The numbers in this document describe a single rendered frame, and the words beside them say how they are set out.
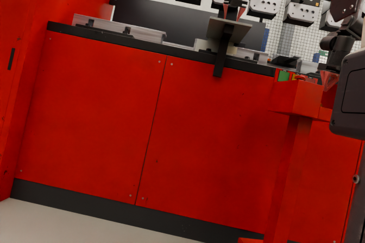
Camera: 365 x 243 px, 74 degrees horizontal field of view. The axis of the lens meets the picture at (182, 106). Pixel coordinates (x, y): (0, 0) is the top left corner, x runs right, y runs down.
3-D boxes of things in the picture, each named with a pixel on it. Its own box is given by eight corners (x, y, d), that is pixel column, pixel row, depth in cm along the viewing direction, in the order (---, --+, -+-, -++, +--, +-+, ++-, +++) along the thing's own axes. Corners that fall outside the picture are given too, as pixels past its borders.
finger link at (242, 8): (225, 20, 114) (230, -1, 110) (240, 23, 114) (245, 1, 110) (225, 23, 108) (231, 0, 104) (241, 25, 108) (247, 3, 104)
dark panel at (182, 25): (105, 50, 182) (117, -7, 183) (106, 51, 184) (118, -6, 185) (253, 81, 179) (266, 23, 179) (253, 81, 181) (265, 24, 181)
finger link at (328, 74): (323, 90, 98) (332, 68, 96) (336, 94, 92) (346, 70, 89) (309, 87, 97) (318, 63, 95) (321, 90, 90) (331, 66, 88)
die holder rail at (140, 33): (70, 30, 129) (74, 13, 129) (75, 33, 135) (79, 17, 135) (162, 49, 128) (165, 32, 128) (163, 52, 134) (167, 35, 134)
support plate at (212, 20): (209, 18, 102) (210, 16, 102) (205, 37, 129) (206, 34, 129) (251, 26, 102) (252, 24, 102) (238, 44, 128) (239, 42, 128)
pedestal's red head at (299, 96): (291, 112, 85) (302, 62, 85) (266, 110, 100) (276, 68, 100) (339, 123, 89) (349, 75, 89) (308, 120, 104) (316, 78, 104)
